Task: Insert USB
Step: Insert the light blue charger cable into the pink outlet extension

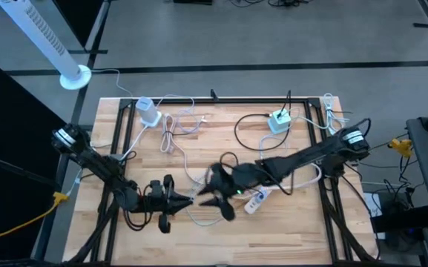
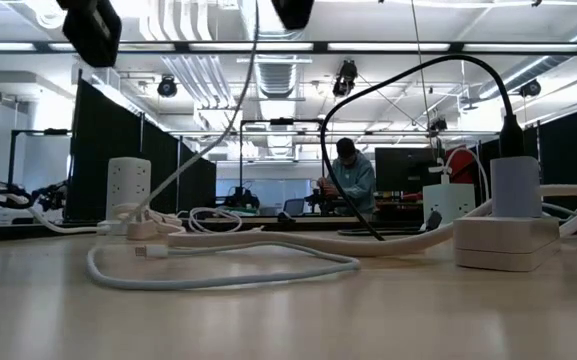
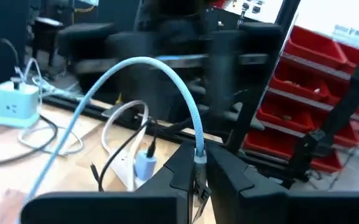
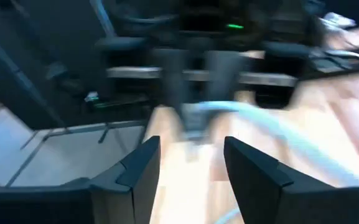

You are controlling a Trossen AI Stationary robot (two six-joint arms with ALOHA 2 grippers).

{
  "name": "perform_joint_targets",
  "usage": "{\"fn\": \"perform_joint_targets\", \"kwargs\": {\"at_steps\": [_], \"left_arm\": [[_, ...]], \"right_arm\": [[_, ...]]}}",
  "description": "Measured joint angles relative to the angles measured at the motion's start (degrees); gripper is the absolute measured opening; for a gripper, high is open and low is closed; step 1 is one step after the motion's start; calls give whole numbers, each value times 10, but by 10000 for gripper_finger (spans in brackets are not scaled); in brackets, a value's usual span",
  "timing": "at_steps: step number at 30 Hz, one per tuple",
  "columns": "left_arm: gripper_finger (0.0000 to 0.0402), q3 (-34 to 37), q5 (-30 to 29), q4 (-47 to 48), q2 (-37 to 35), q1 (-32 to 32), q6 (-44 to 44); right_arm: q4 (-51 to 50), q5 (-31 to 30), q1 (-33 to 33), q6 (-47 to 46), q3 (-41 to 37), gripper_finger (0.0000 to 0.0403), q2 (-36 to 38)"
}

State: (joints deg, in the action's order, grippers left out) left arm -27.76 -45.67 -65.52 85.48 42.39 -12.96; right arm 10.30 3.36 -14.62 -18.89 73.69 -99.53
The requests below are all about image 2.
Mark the white tower power strip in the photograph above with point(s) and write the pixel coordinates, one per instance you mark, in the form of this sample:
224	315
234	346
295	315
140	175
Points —
128	185

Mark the light blue USB charger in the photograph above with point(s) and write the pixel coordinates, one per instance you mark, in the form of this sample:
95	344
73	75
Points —
515	187

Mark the black partition panel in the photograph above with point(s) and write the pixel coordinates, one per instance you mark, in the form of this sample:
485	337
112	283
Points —
108	150

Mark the person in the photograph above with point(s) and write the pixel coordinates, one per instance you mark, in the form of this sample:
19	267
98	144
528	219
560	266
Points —
355	175

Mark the black monitor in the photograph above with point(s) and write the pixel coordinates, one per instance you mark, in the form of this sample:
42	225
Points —
403	167

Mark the black background robot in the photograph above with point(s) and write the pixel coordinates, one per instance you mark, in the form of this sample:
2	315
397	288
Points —
242	197

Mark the grey laptop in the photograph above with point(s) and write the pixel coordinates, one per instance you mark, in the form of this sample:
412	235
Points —
294	206

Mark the small black clamp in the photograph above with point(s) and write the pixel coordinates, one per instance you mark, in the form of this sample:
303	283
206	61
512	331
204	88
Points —
286	217

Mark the red bin stack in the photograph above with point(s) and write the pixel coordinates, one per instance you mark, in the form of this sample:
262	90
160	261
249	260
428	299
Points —
463	167

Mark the mint green cube socket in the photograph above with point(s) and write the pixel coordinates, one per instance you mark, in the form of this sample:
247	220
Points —
450	202

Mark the black metal frame stand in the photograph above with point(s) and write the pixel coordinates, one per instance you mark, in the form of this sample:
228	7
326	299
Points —
282	121
43	132

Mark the black curtain wall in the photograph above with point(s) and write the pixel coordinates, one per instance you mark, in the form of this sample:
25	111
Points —
573	150

